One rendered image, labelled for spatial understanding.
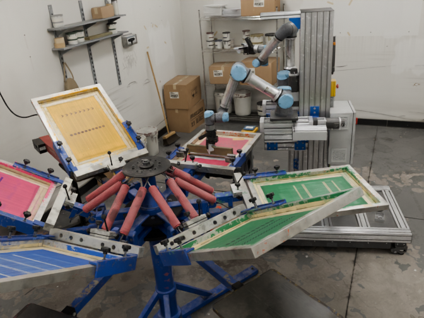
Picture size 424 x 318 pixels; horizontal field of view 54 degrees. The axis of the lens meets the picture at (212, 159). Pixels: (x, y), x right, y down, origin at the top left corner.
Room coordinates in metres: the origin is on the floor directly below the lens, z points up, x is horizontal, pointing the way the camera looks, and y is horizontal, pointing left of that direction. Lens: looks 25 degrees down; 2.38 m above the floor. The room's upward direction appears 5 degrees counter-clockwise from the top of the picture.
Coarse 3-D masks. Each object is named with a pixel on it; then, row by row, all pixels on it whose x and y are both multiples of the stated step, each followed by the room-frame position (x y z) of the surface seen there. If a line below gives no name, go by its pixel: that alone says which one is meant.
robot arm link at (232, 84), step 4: (232, 80) 3.21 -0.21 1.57; (228, 84) 3.22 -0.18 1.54; (232, 84) 3.20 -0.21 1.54; (236, 84) 3.21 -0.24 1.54; (228, 88) 3.21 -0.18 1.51; (232, 88) 3.21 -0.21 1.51; (228, 92) 3.21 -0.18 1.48; (232, 92) 3.21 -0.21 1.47; (224, 96) 3.23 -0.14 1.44; (228, 96) 3.21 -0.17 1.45; (232, 96) 3.22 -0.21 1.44; (224, 100) 3.22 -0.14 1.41; (228, 100) 3.21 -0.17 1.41; (220, 104) 3.25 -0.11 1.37; (224, 104) 3.21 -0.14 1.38; (228, 104) 3.22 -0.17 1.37; (220, 108) 3.23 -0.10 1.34; (224, 108) 3.21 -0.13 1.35
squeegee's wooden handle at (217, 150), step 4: (188, 144) 3.21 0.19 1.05; (192, 144) 3.20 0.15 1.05; (196, 144) 3.19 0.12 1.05; (200, 144) 3.19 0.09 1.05; (192, 148) 3.19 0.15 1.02; (196, 148) 3.18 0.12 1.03; (200, 148) 3.16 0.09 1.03; (204, 148) 3.15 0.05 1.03; (216, 148) 3.10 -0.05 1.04; (220, 148) 3.09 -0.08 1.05; (224, 148) 3.07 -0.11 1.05; (228, 148) 3.06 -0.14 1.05; (232, 148) 3.06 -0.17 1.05; (188, 152) 3.21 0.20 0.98; (196, 152) 3.18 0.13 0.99; (200, 152) 3.16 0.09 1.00; (204, 152) 3.15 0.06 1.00; (212, 152) 3.12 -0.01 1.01; (216, 152) 3.10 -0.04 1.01; (220, 152) 3.09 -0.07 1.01; (224, 152) 3.07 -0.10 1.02; (228, 152) 3.06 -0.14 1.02; (232, 152) 3.06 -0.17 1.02
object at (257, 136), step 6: (204, 132) 3.68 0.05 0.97; (216, 132) 3.64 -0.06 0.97; (222, 132) 3.62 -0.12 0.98; (228, 132) 3.59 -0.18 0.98; (234, 132) 3.57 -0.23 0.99; (240, 132) 3.55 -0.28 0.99; (246, 132) 3.54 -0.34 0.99; (252, 132) 3.53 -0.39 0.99; (192, 138) 3.51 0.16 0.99; (198, 138) 3.55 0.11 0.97; (258, 138) 3.41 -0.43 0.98; (186, 144) 3.37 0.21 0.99; (252, 144) 3.26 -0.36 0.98; (246, 150) 3.14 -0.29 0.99
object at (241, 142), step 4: (228, 140) 3.48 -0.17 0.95; (232, 140) 3.47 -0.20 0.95; (236, 140) 3.46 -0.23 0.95; (240, 140) 3.45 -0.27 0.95; (244, 140) 3.45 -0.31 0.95; (248, 140) 3.44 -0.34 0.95; (240, 144) 3.35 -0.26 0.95; (244, 144) 3.34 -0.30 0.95; (236, 148) 3.28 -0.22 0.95; (240, 148) 3.27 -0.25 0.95; (236, 152) 3.20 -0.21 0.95; (208, 160) 3.08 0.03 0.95; (212, 160) 3.07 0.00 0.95; (216, 160) 3.06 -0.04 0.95; (220, 160) 3.06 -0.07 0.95; (224, 160) 3.05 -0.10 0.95; (212, 164) 3.00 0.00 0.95; (216, 164) 2.99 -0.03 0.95; (220, 164) 2.99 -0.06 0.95; (224, 164) 2.98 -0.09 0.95
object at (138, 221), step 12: (132, 192) 2.51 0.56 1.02; (168, 192) 2.47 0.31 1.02; (168, 204) 2.31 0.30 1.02; (180, 204) 2.30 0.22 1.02; (192, 204) 2.30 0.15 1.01; (204, 204) 2.26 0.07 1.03; (96, 216) 2.20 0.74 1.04; (120, 216) 2.26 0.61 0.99; (144, 216) 2.19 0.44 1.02; (132, 228) 2.06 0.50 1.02; (168, 228) 2.00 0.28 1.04; (132, 240) 1.96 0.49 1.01
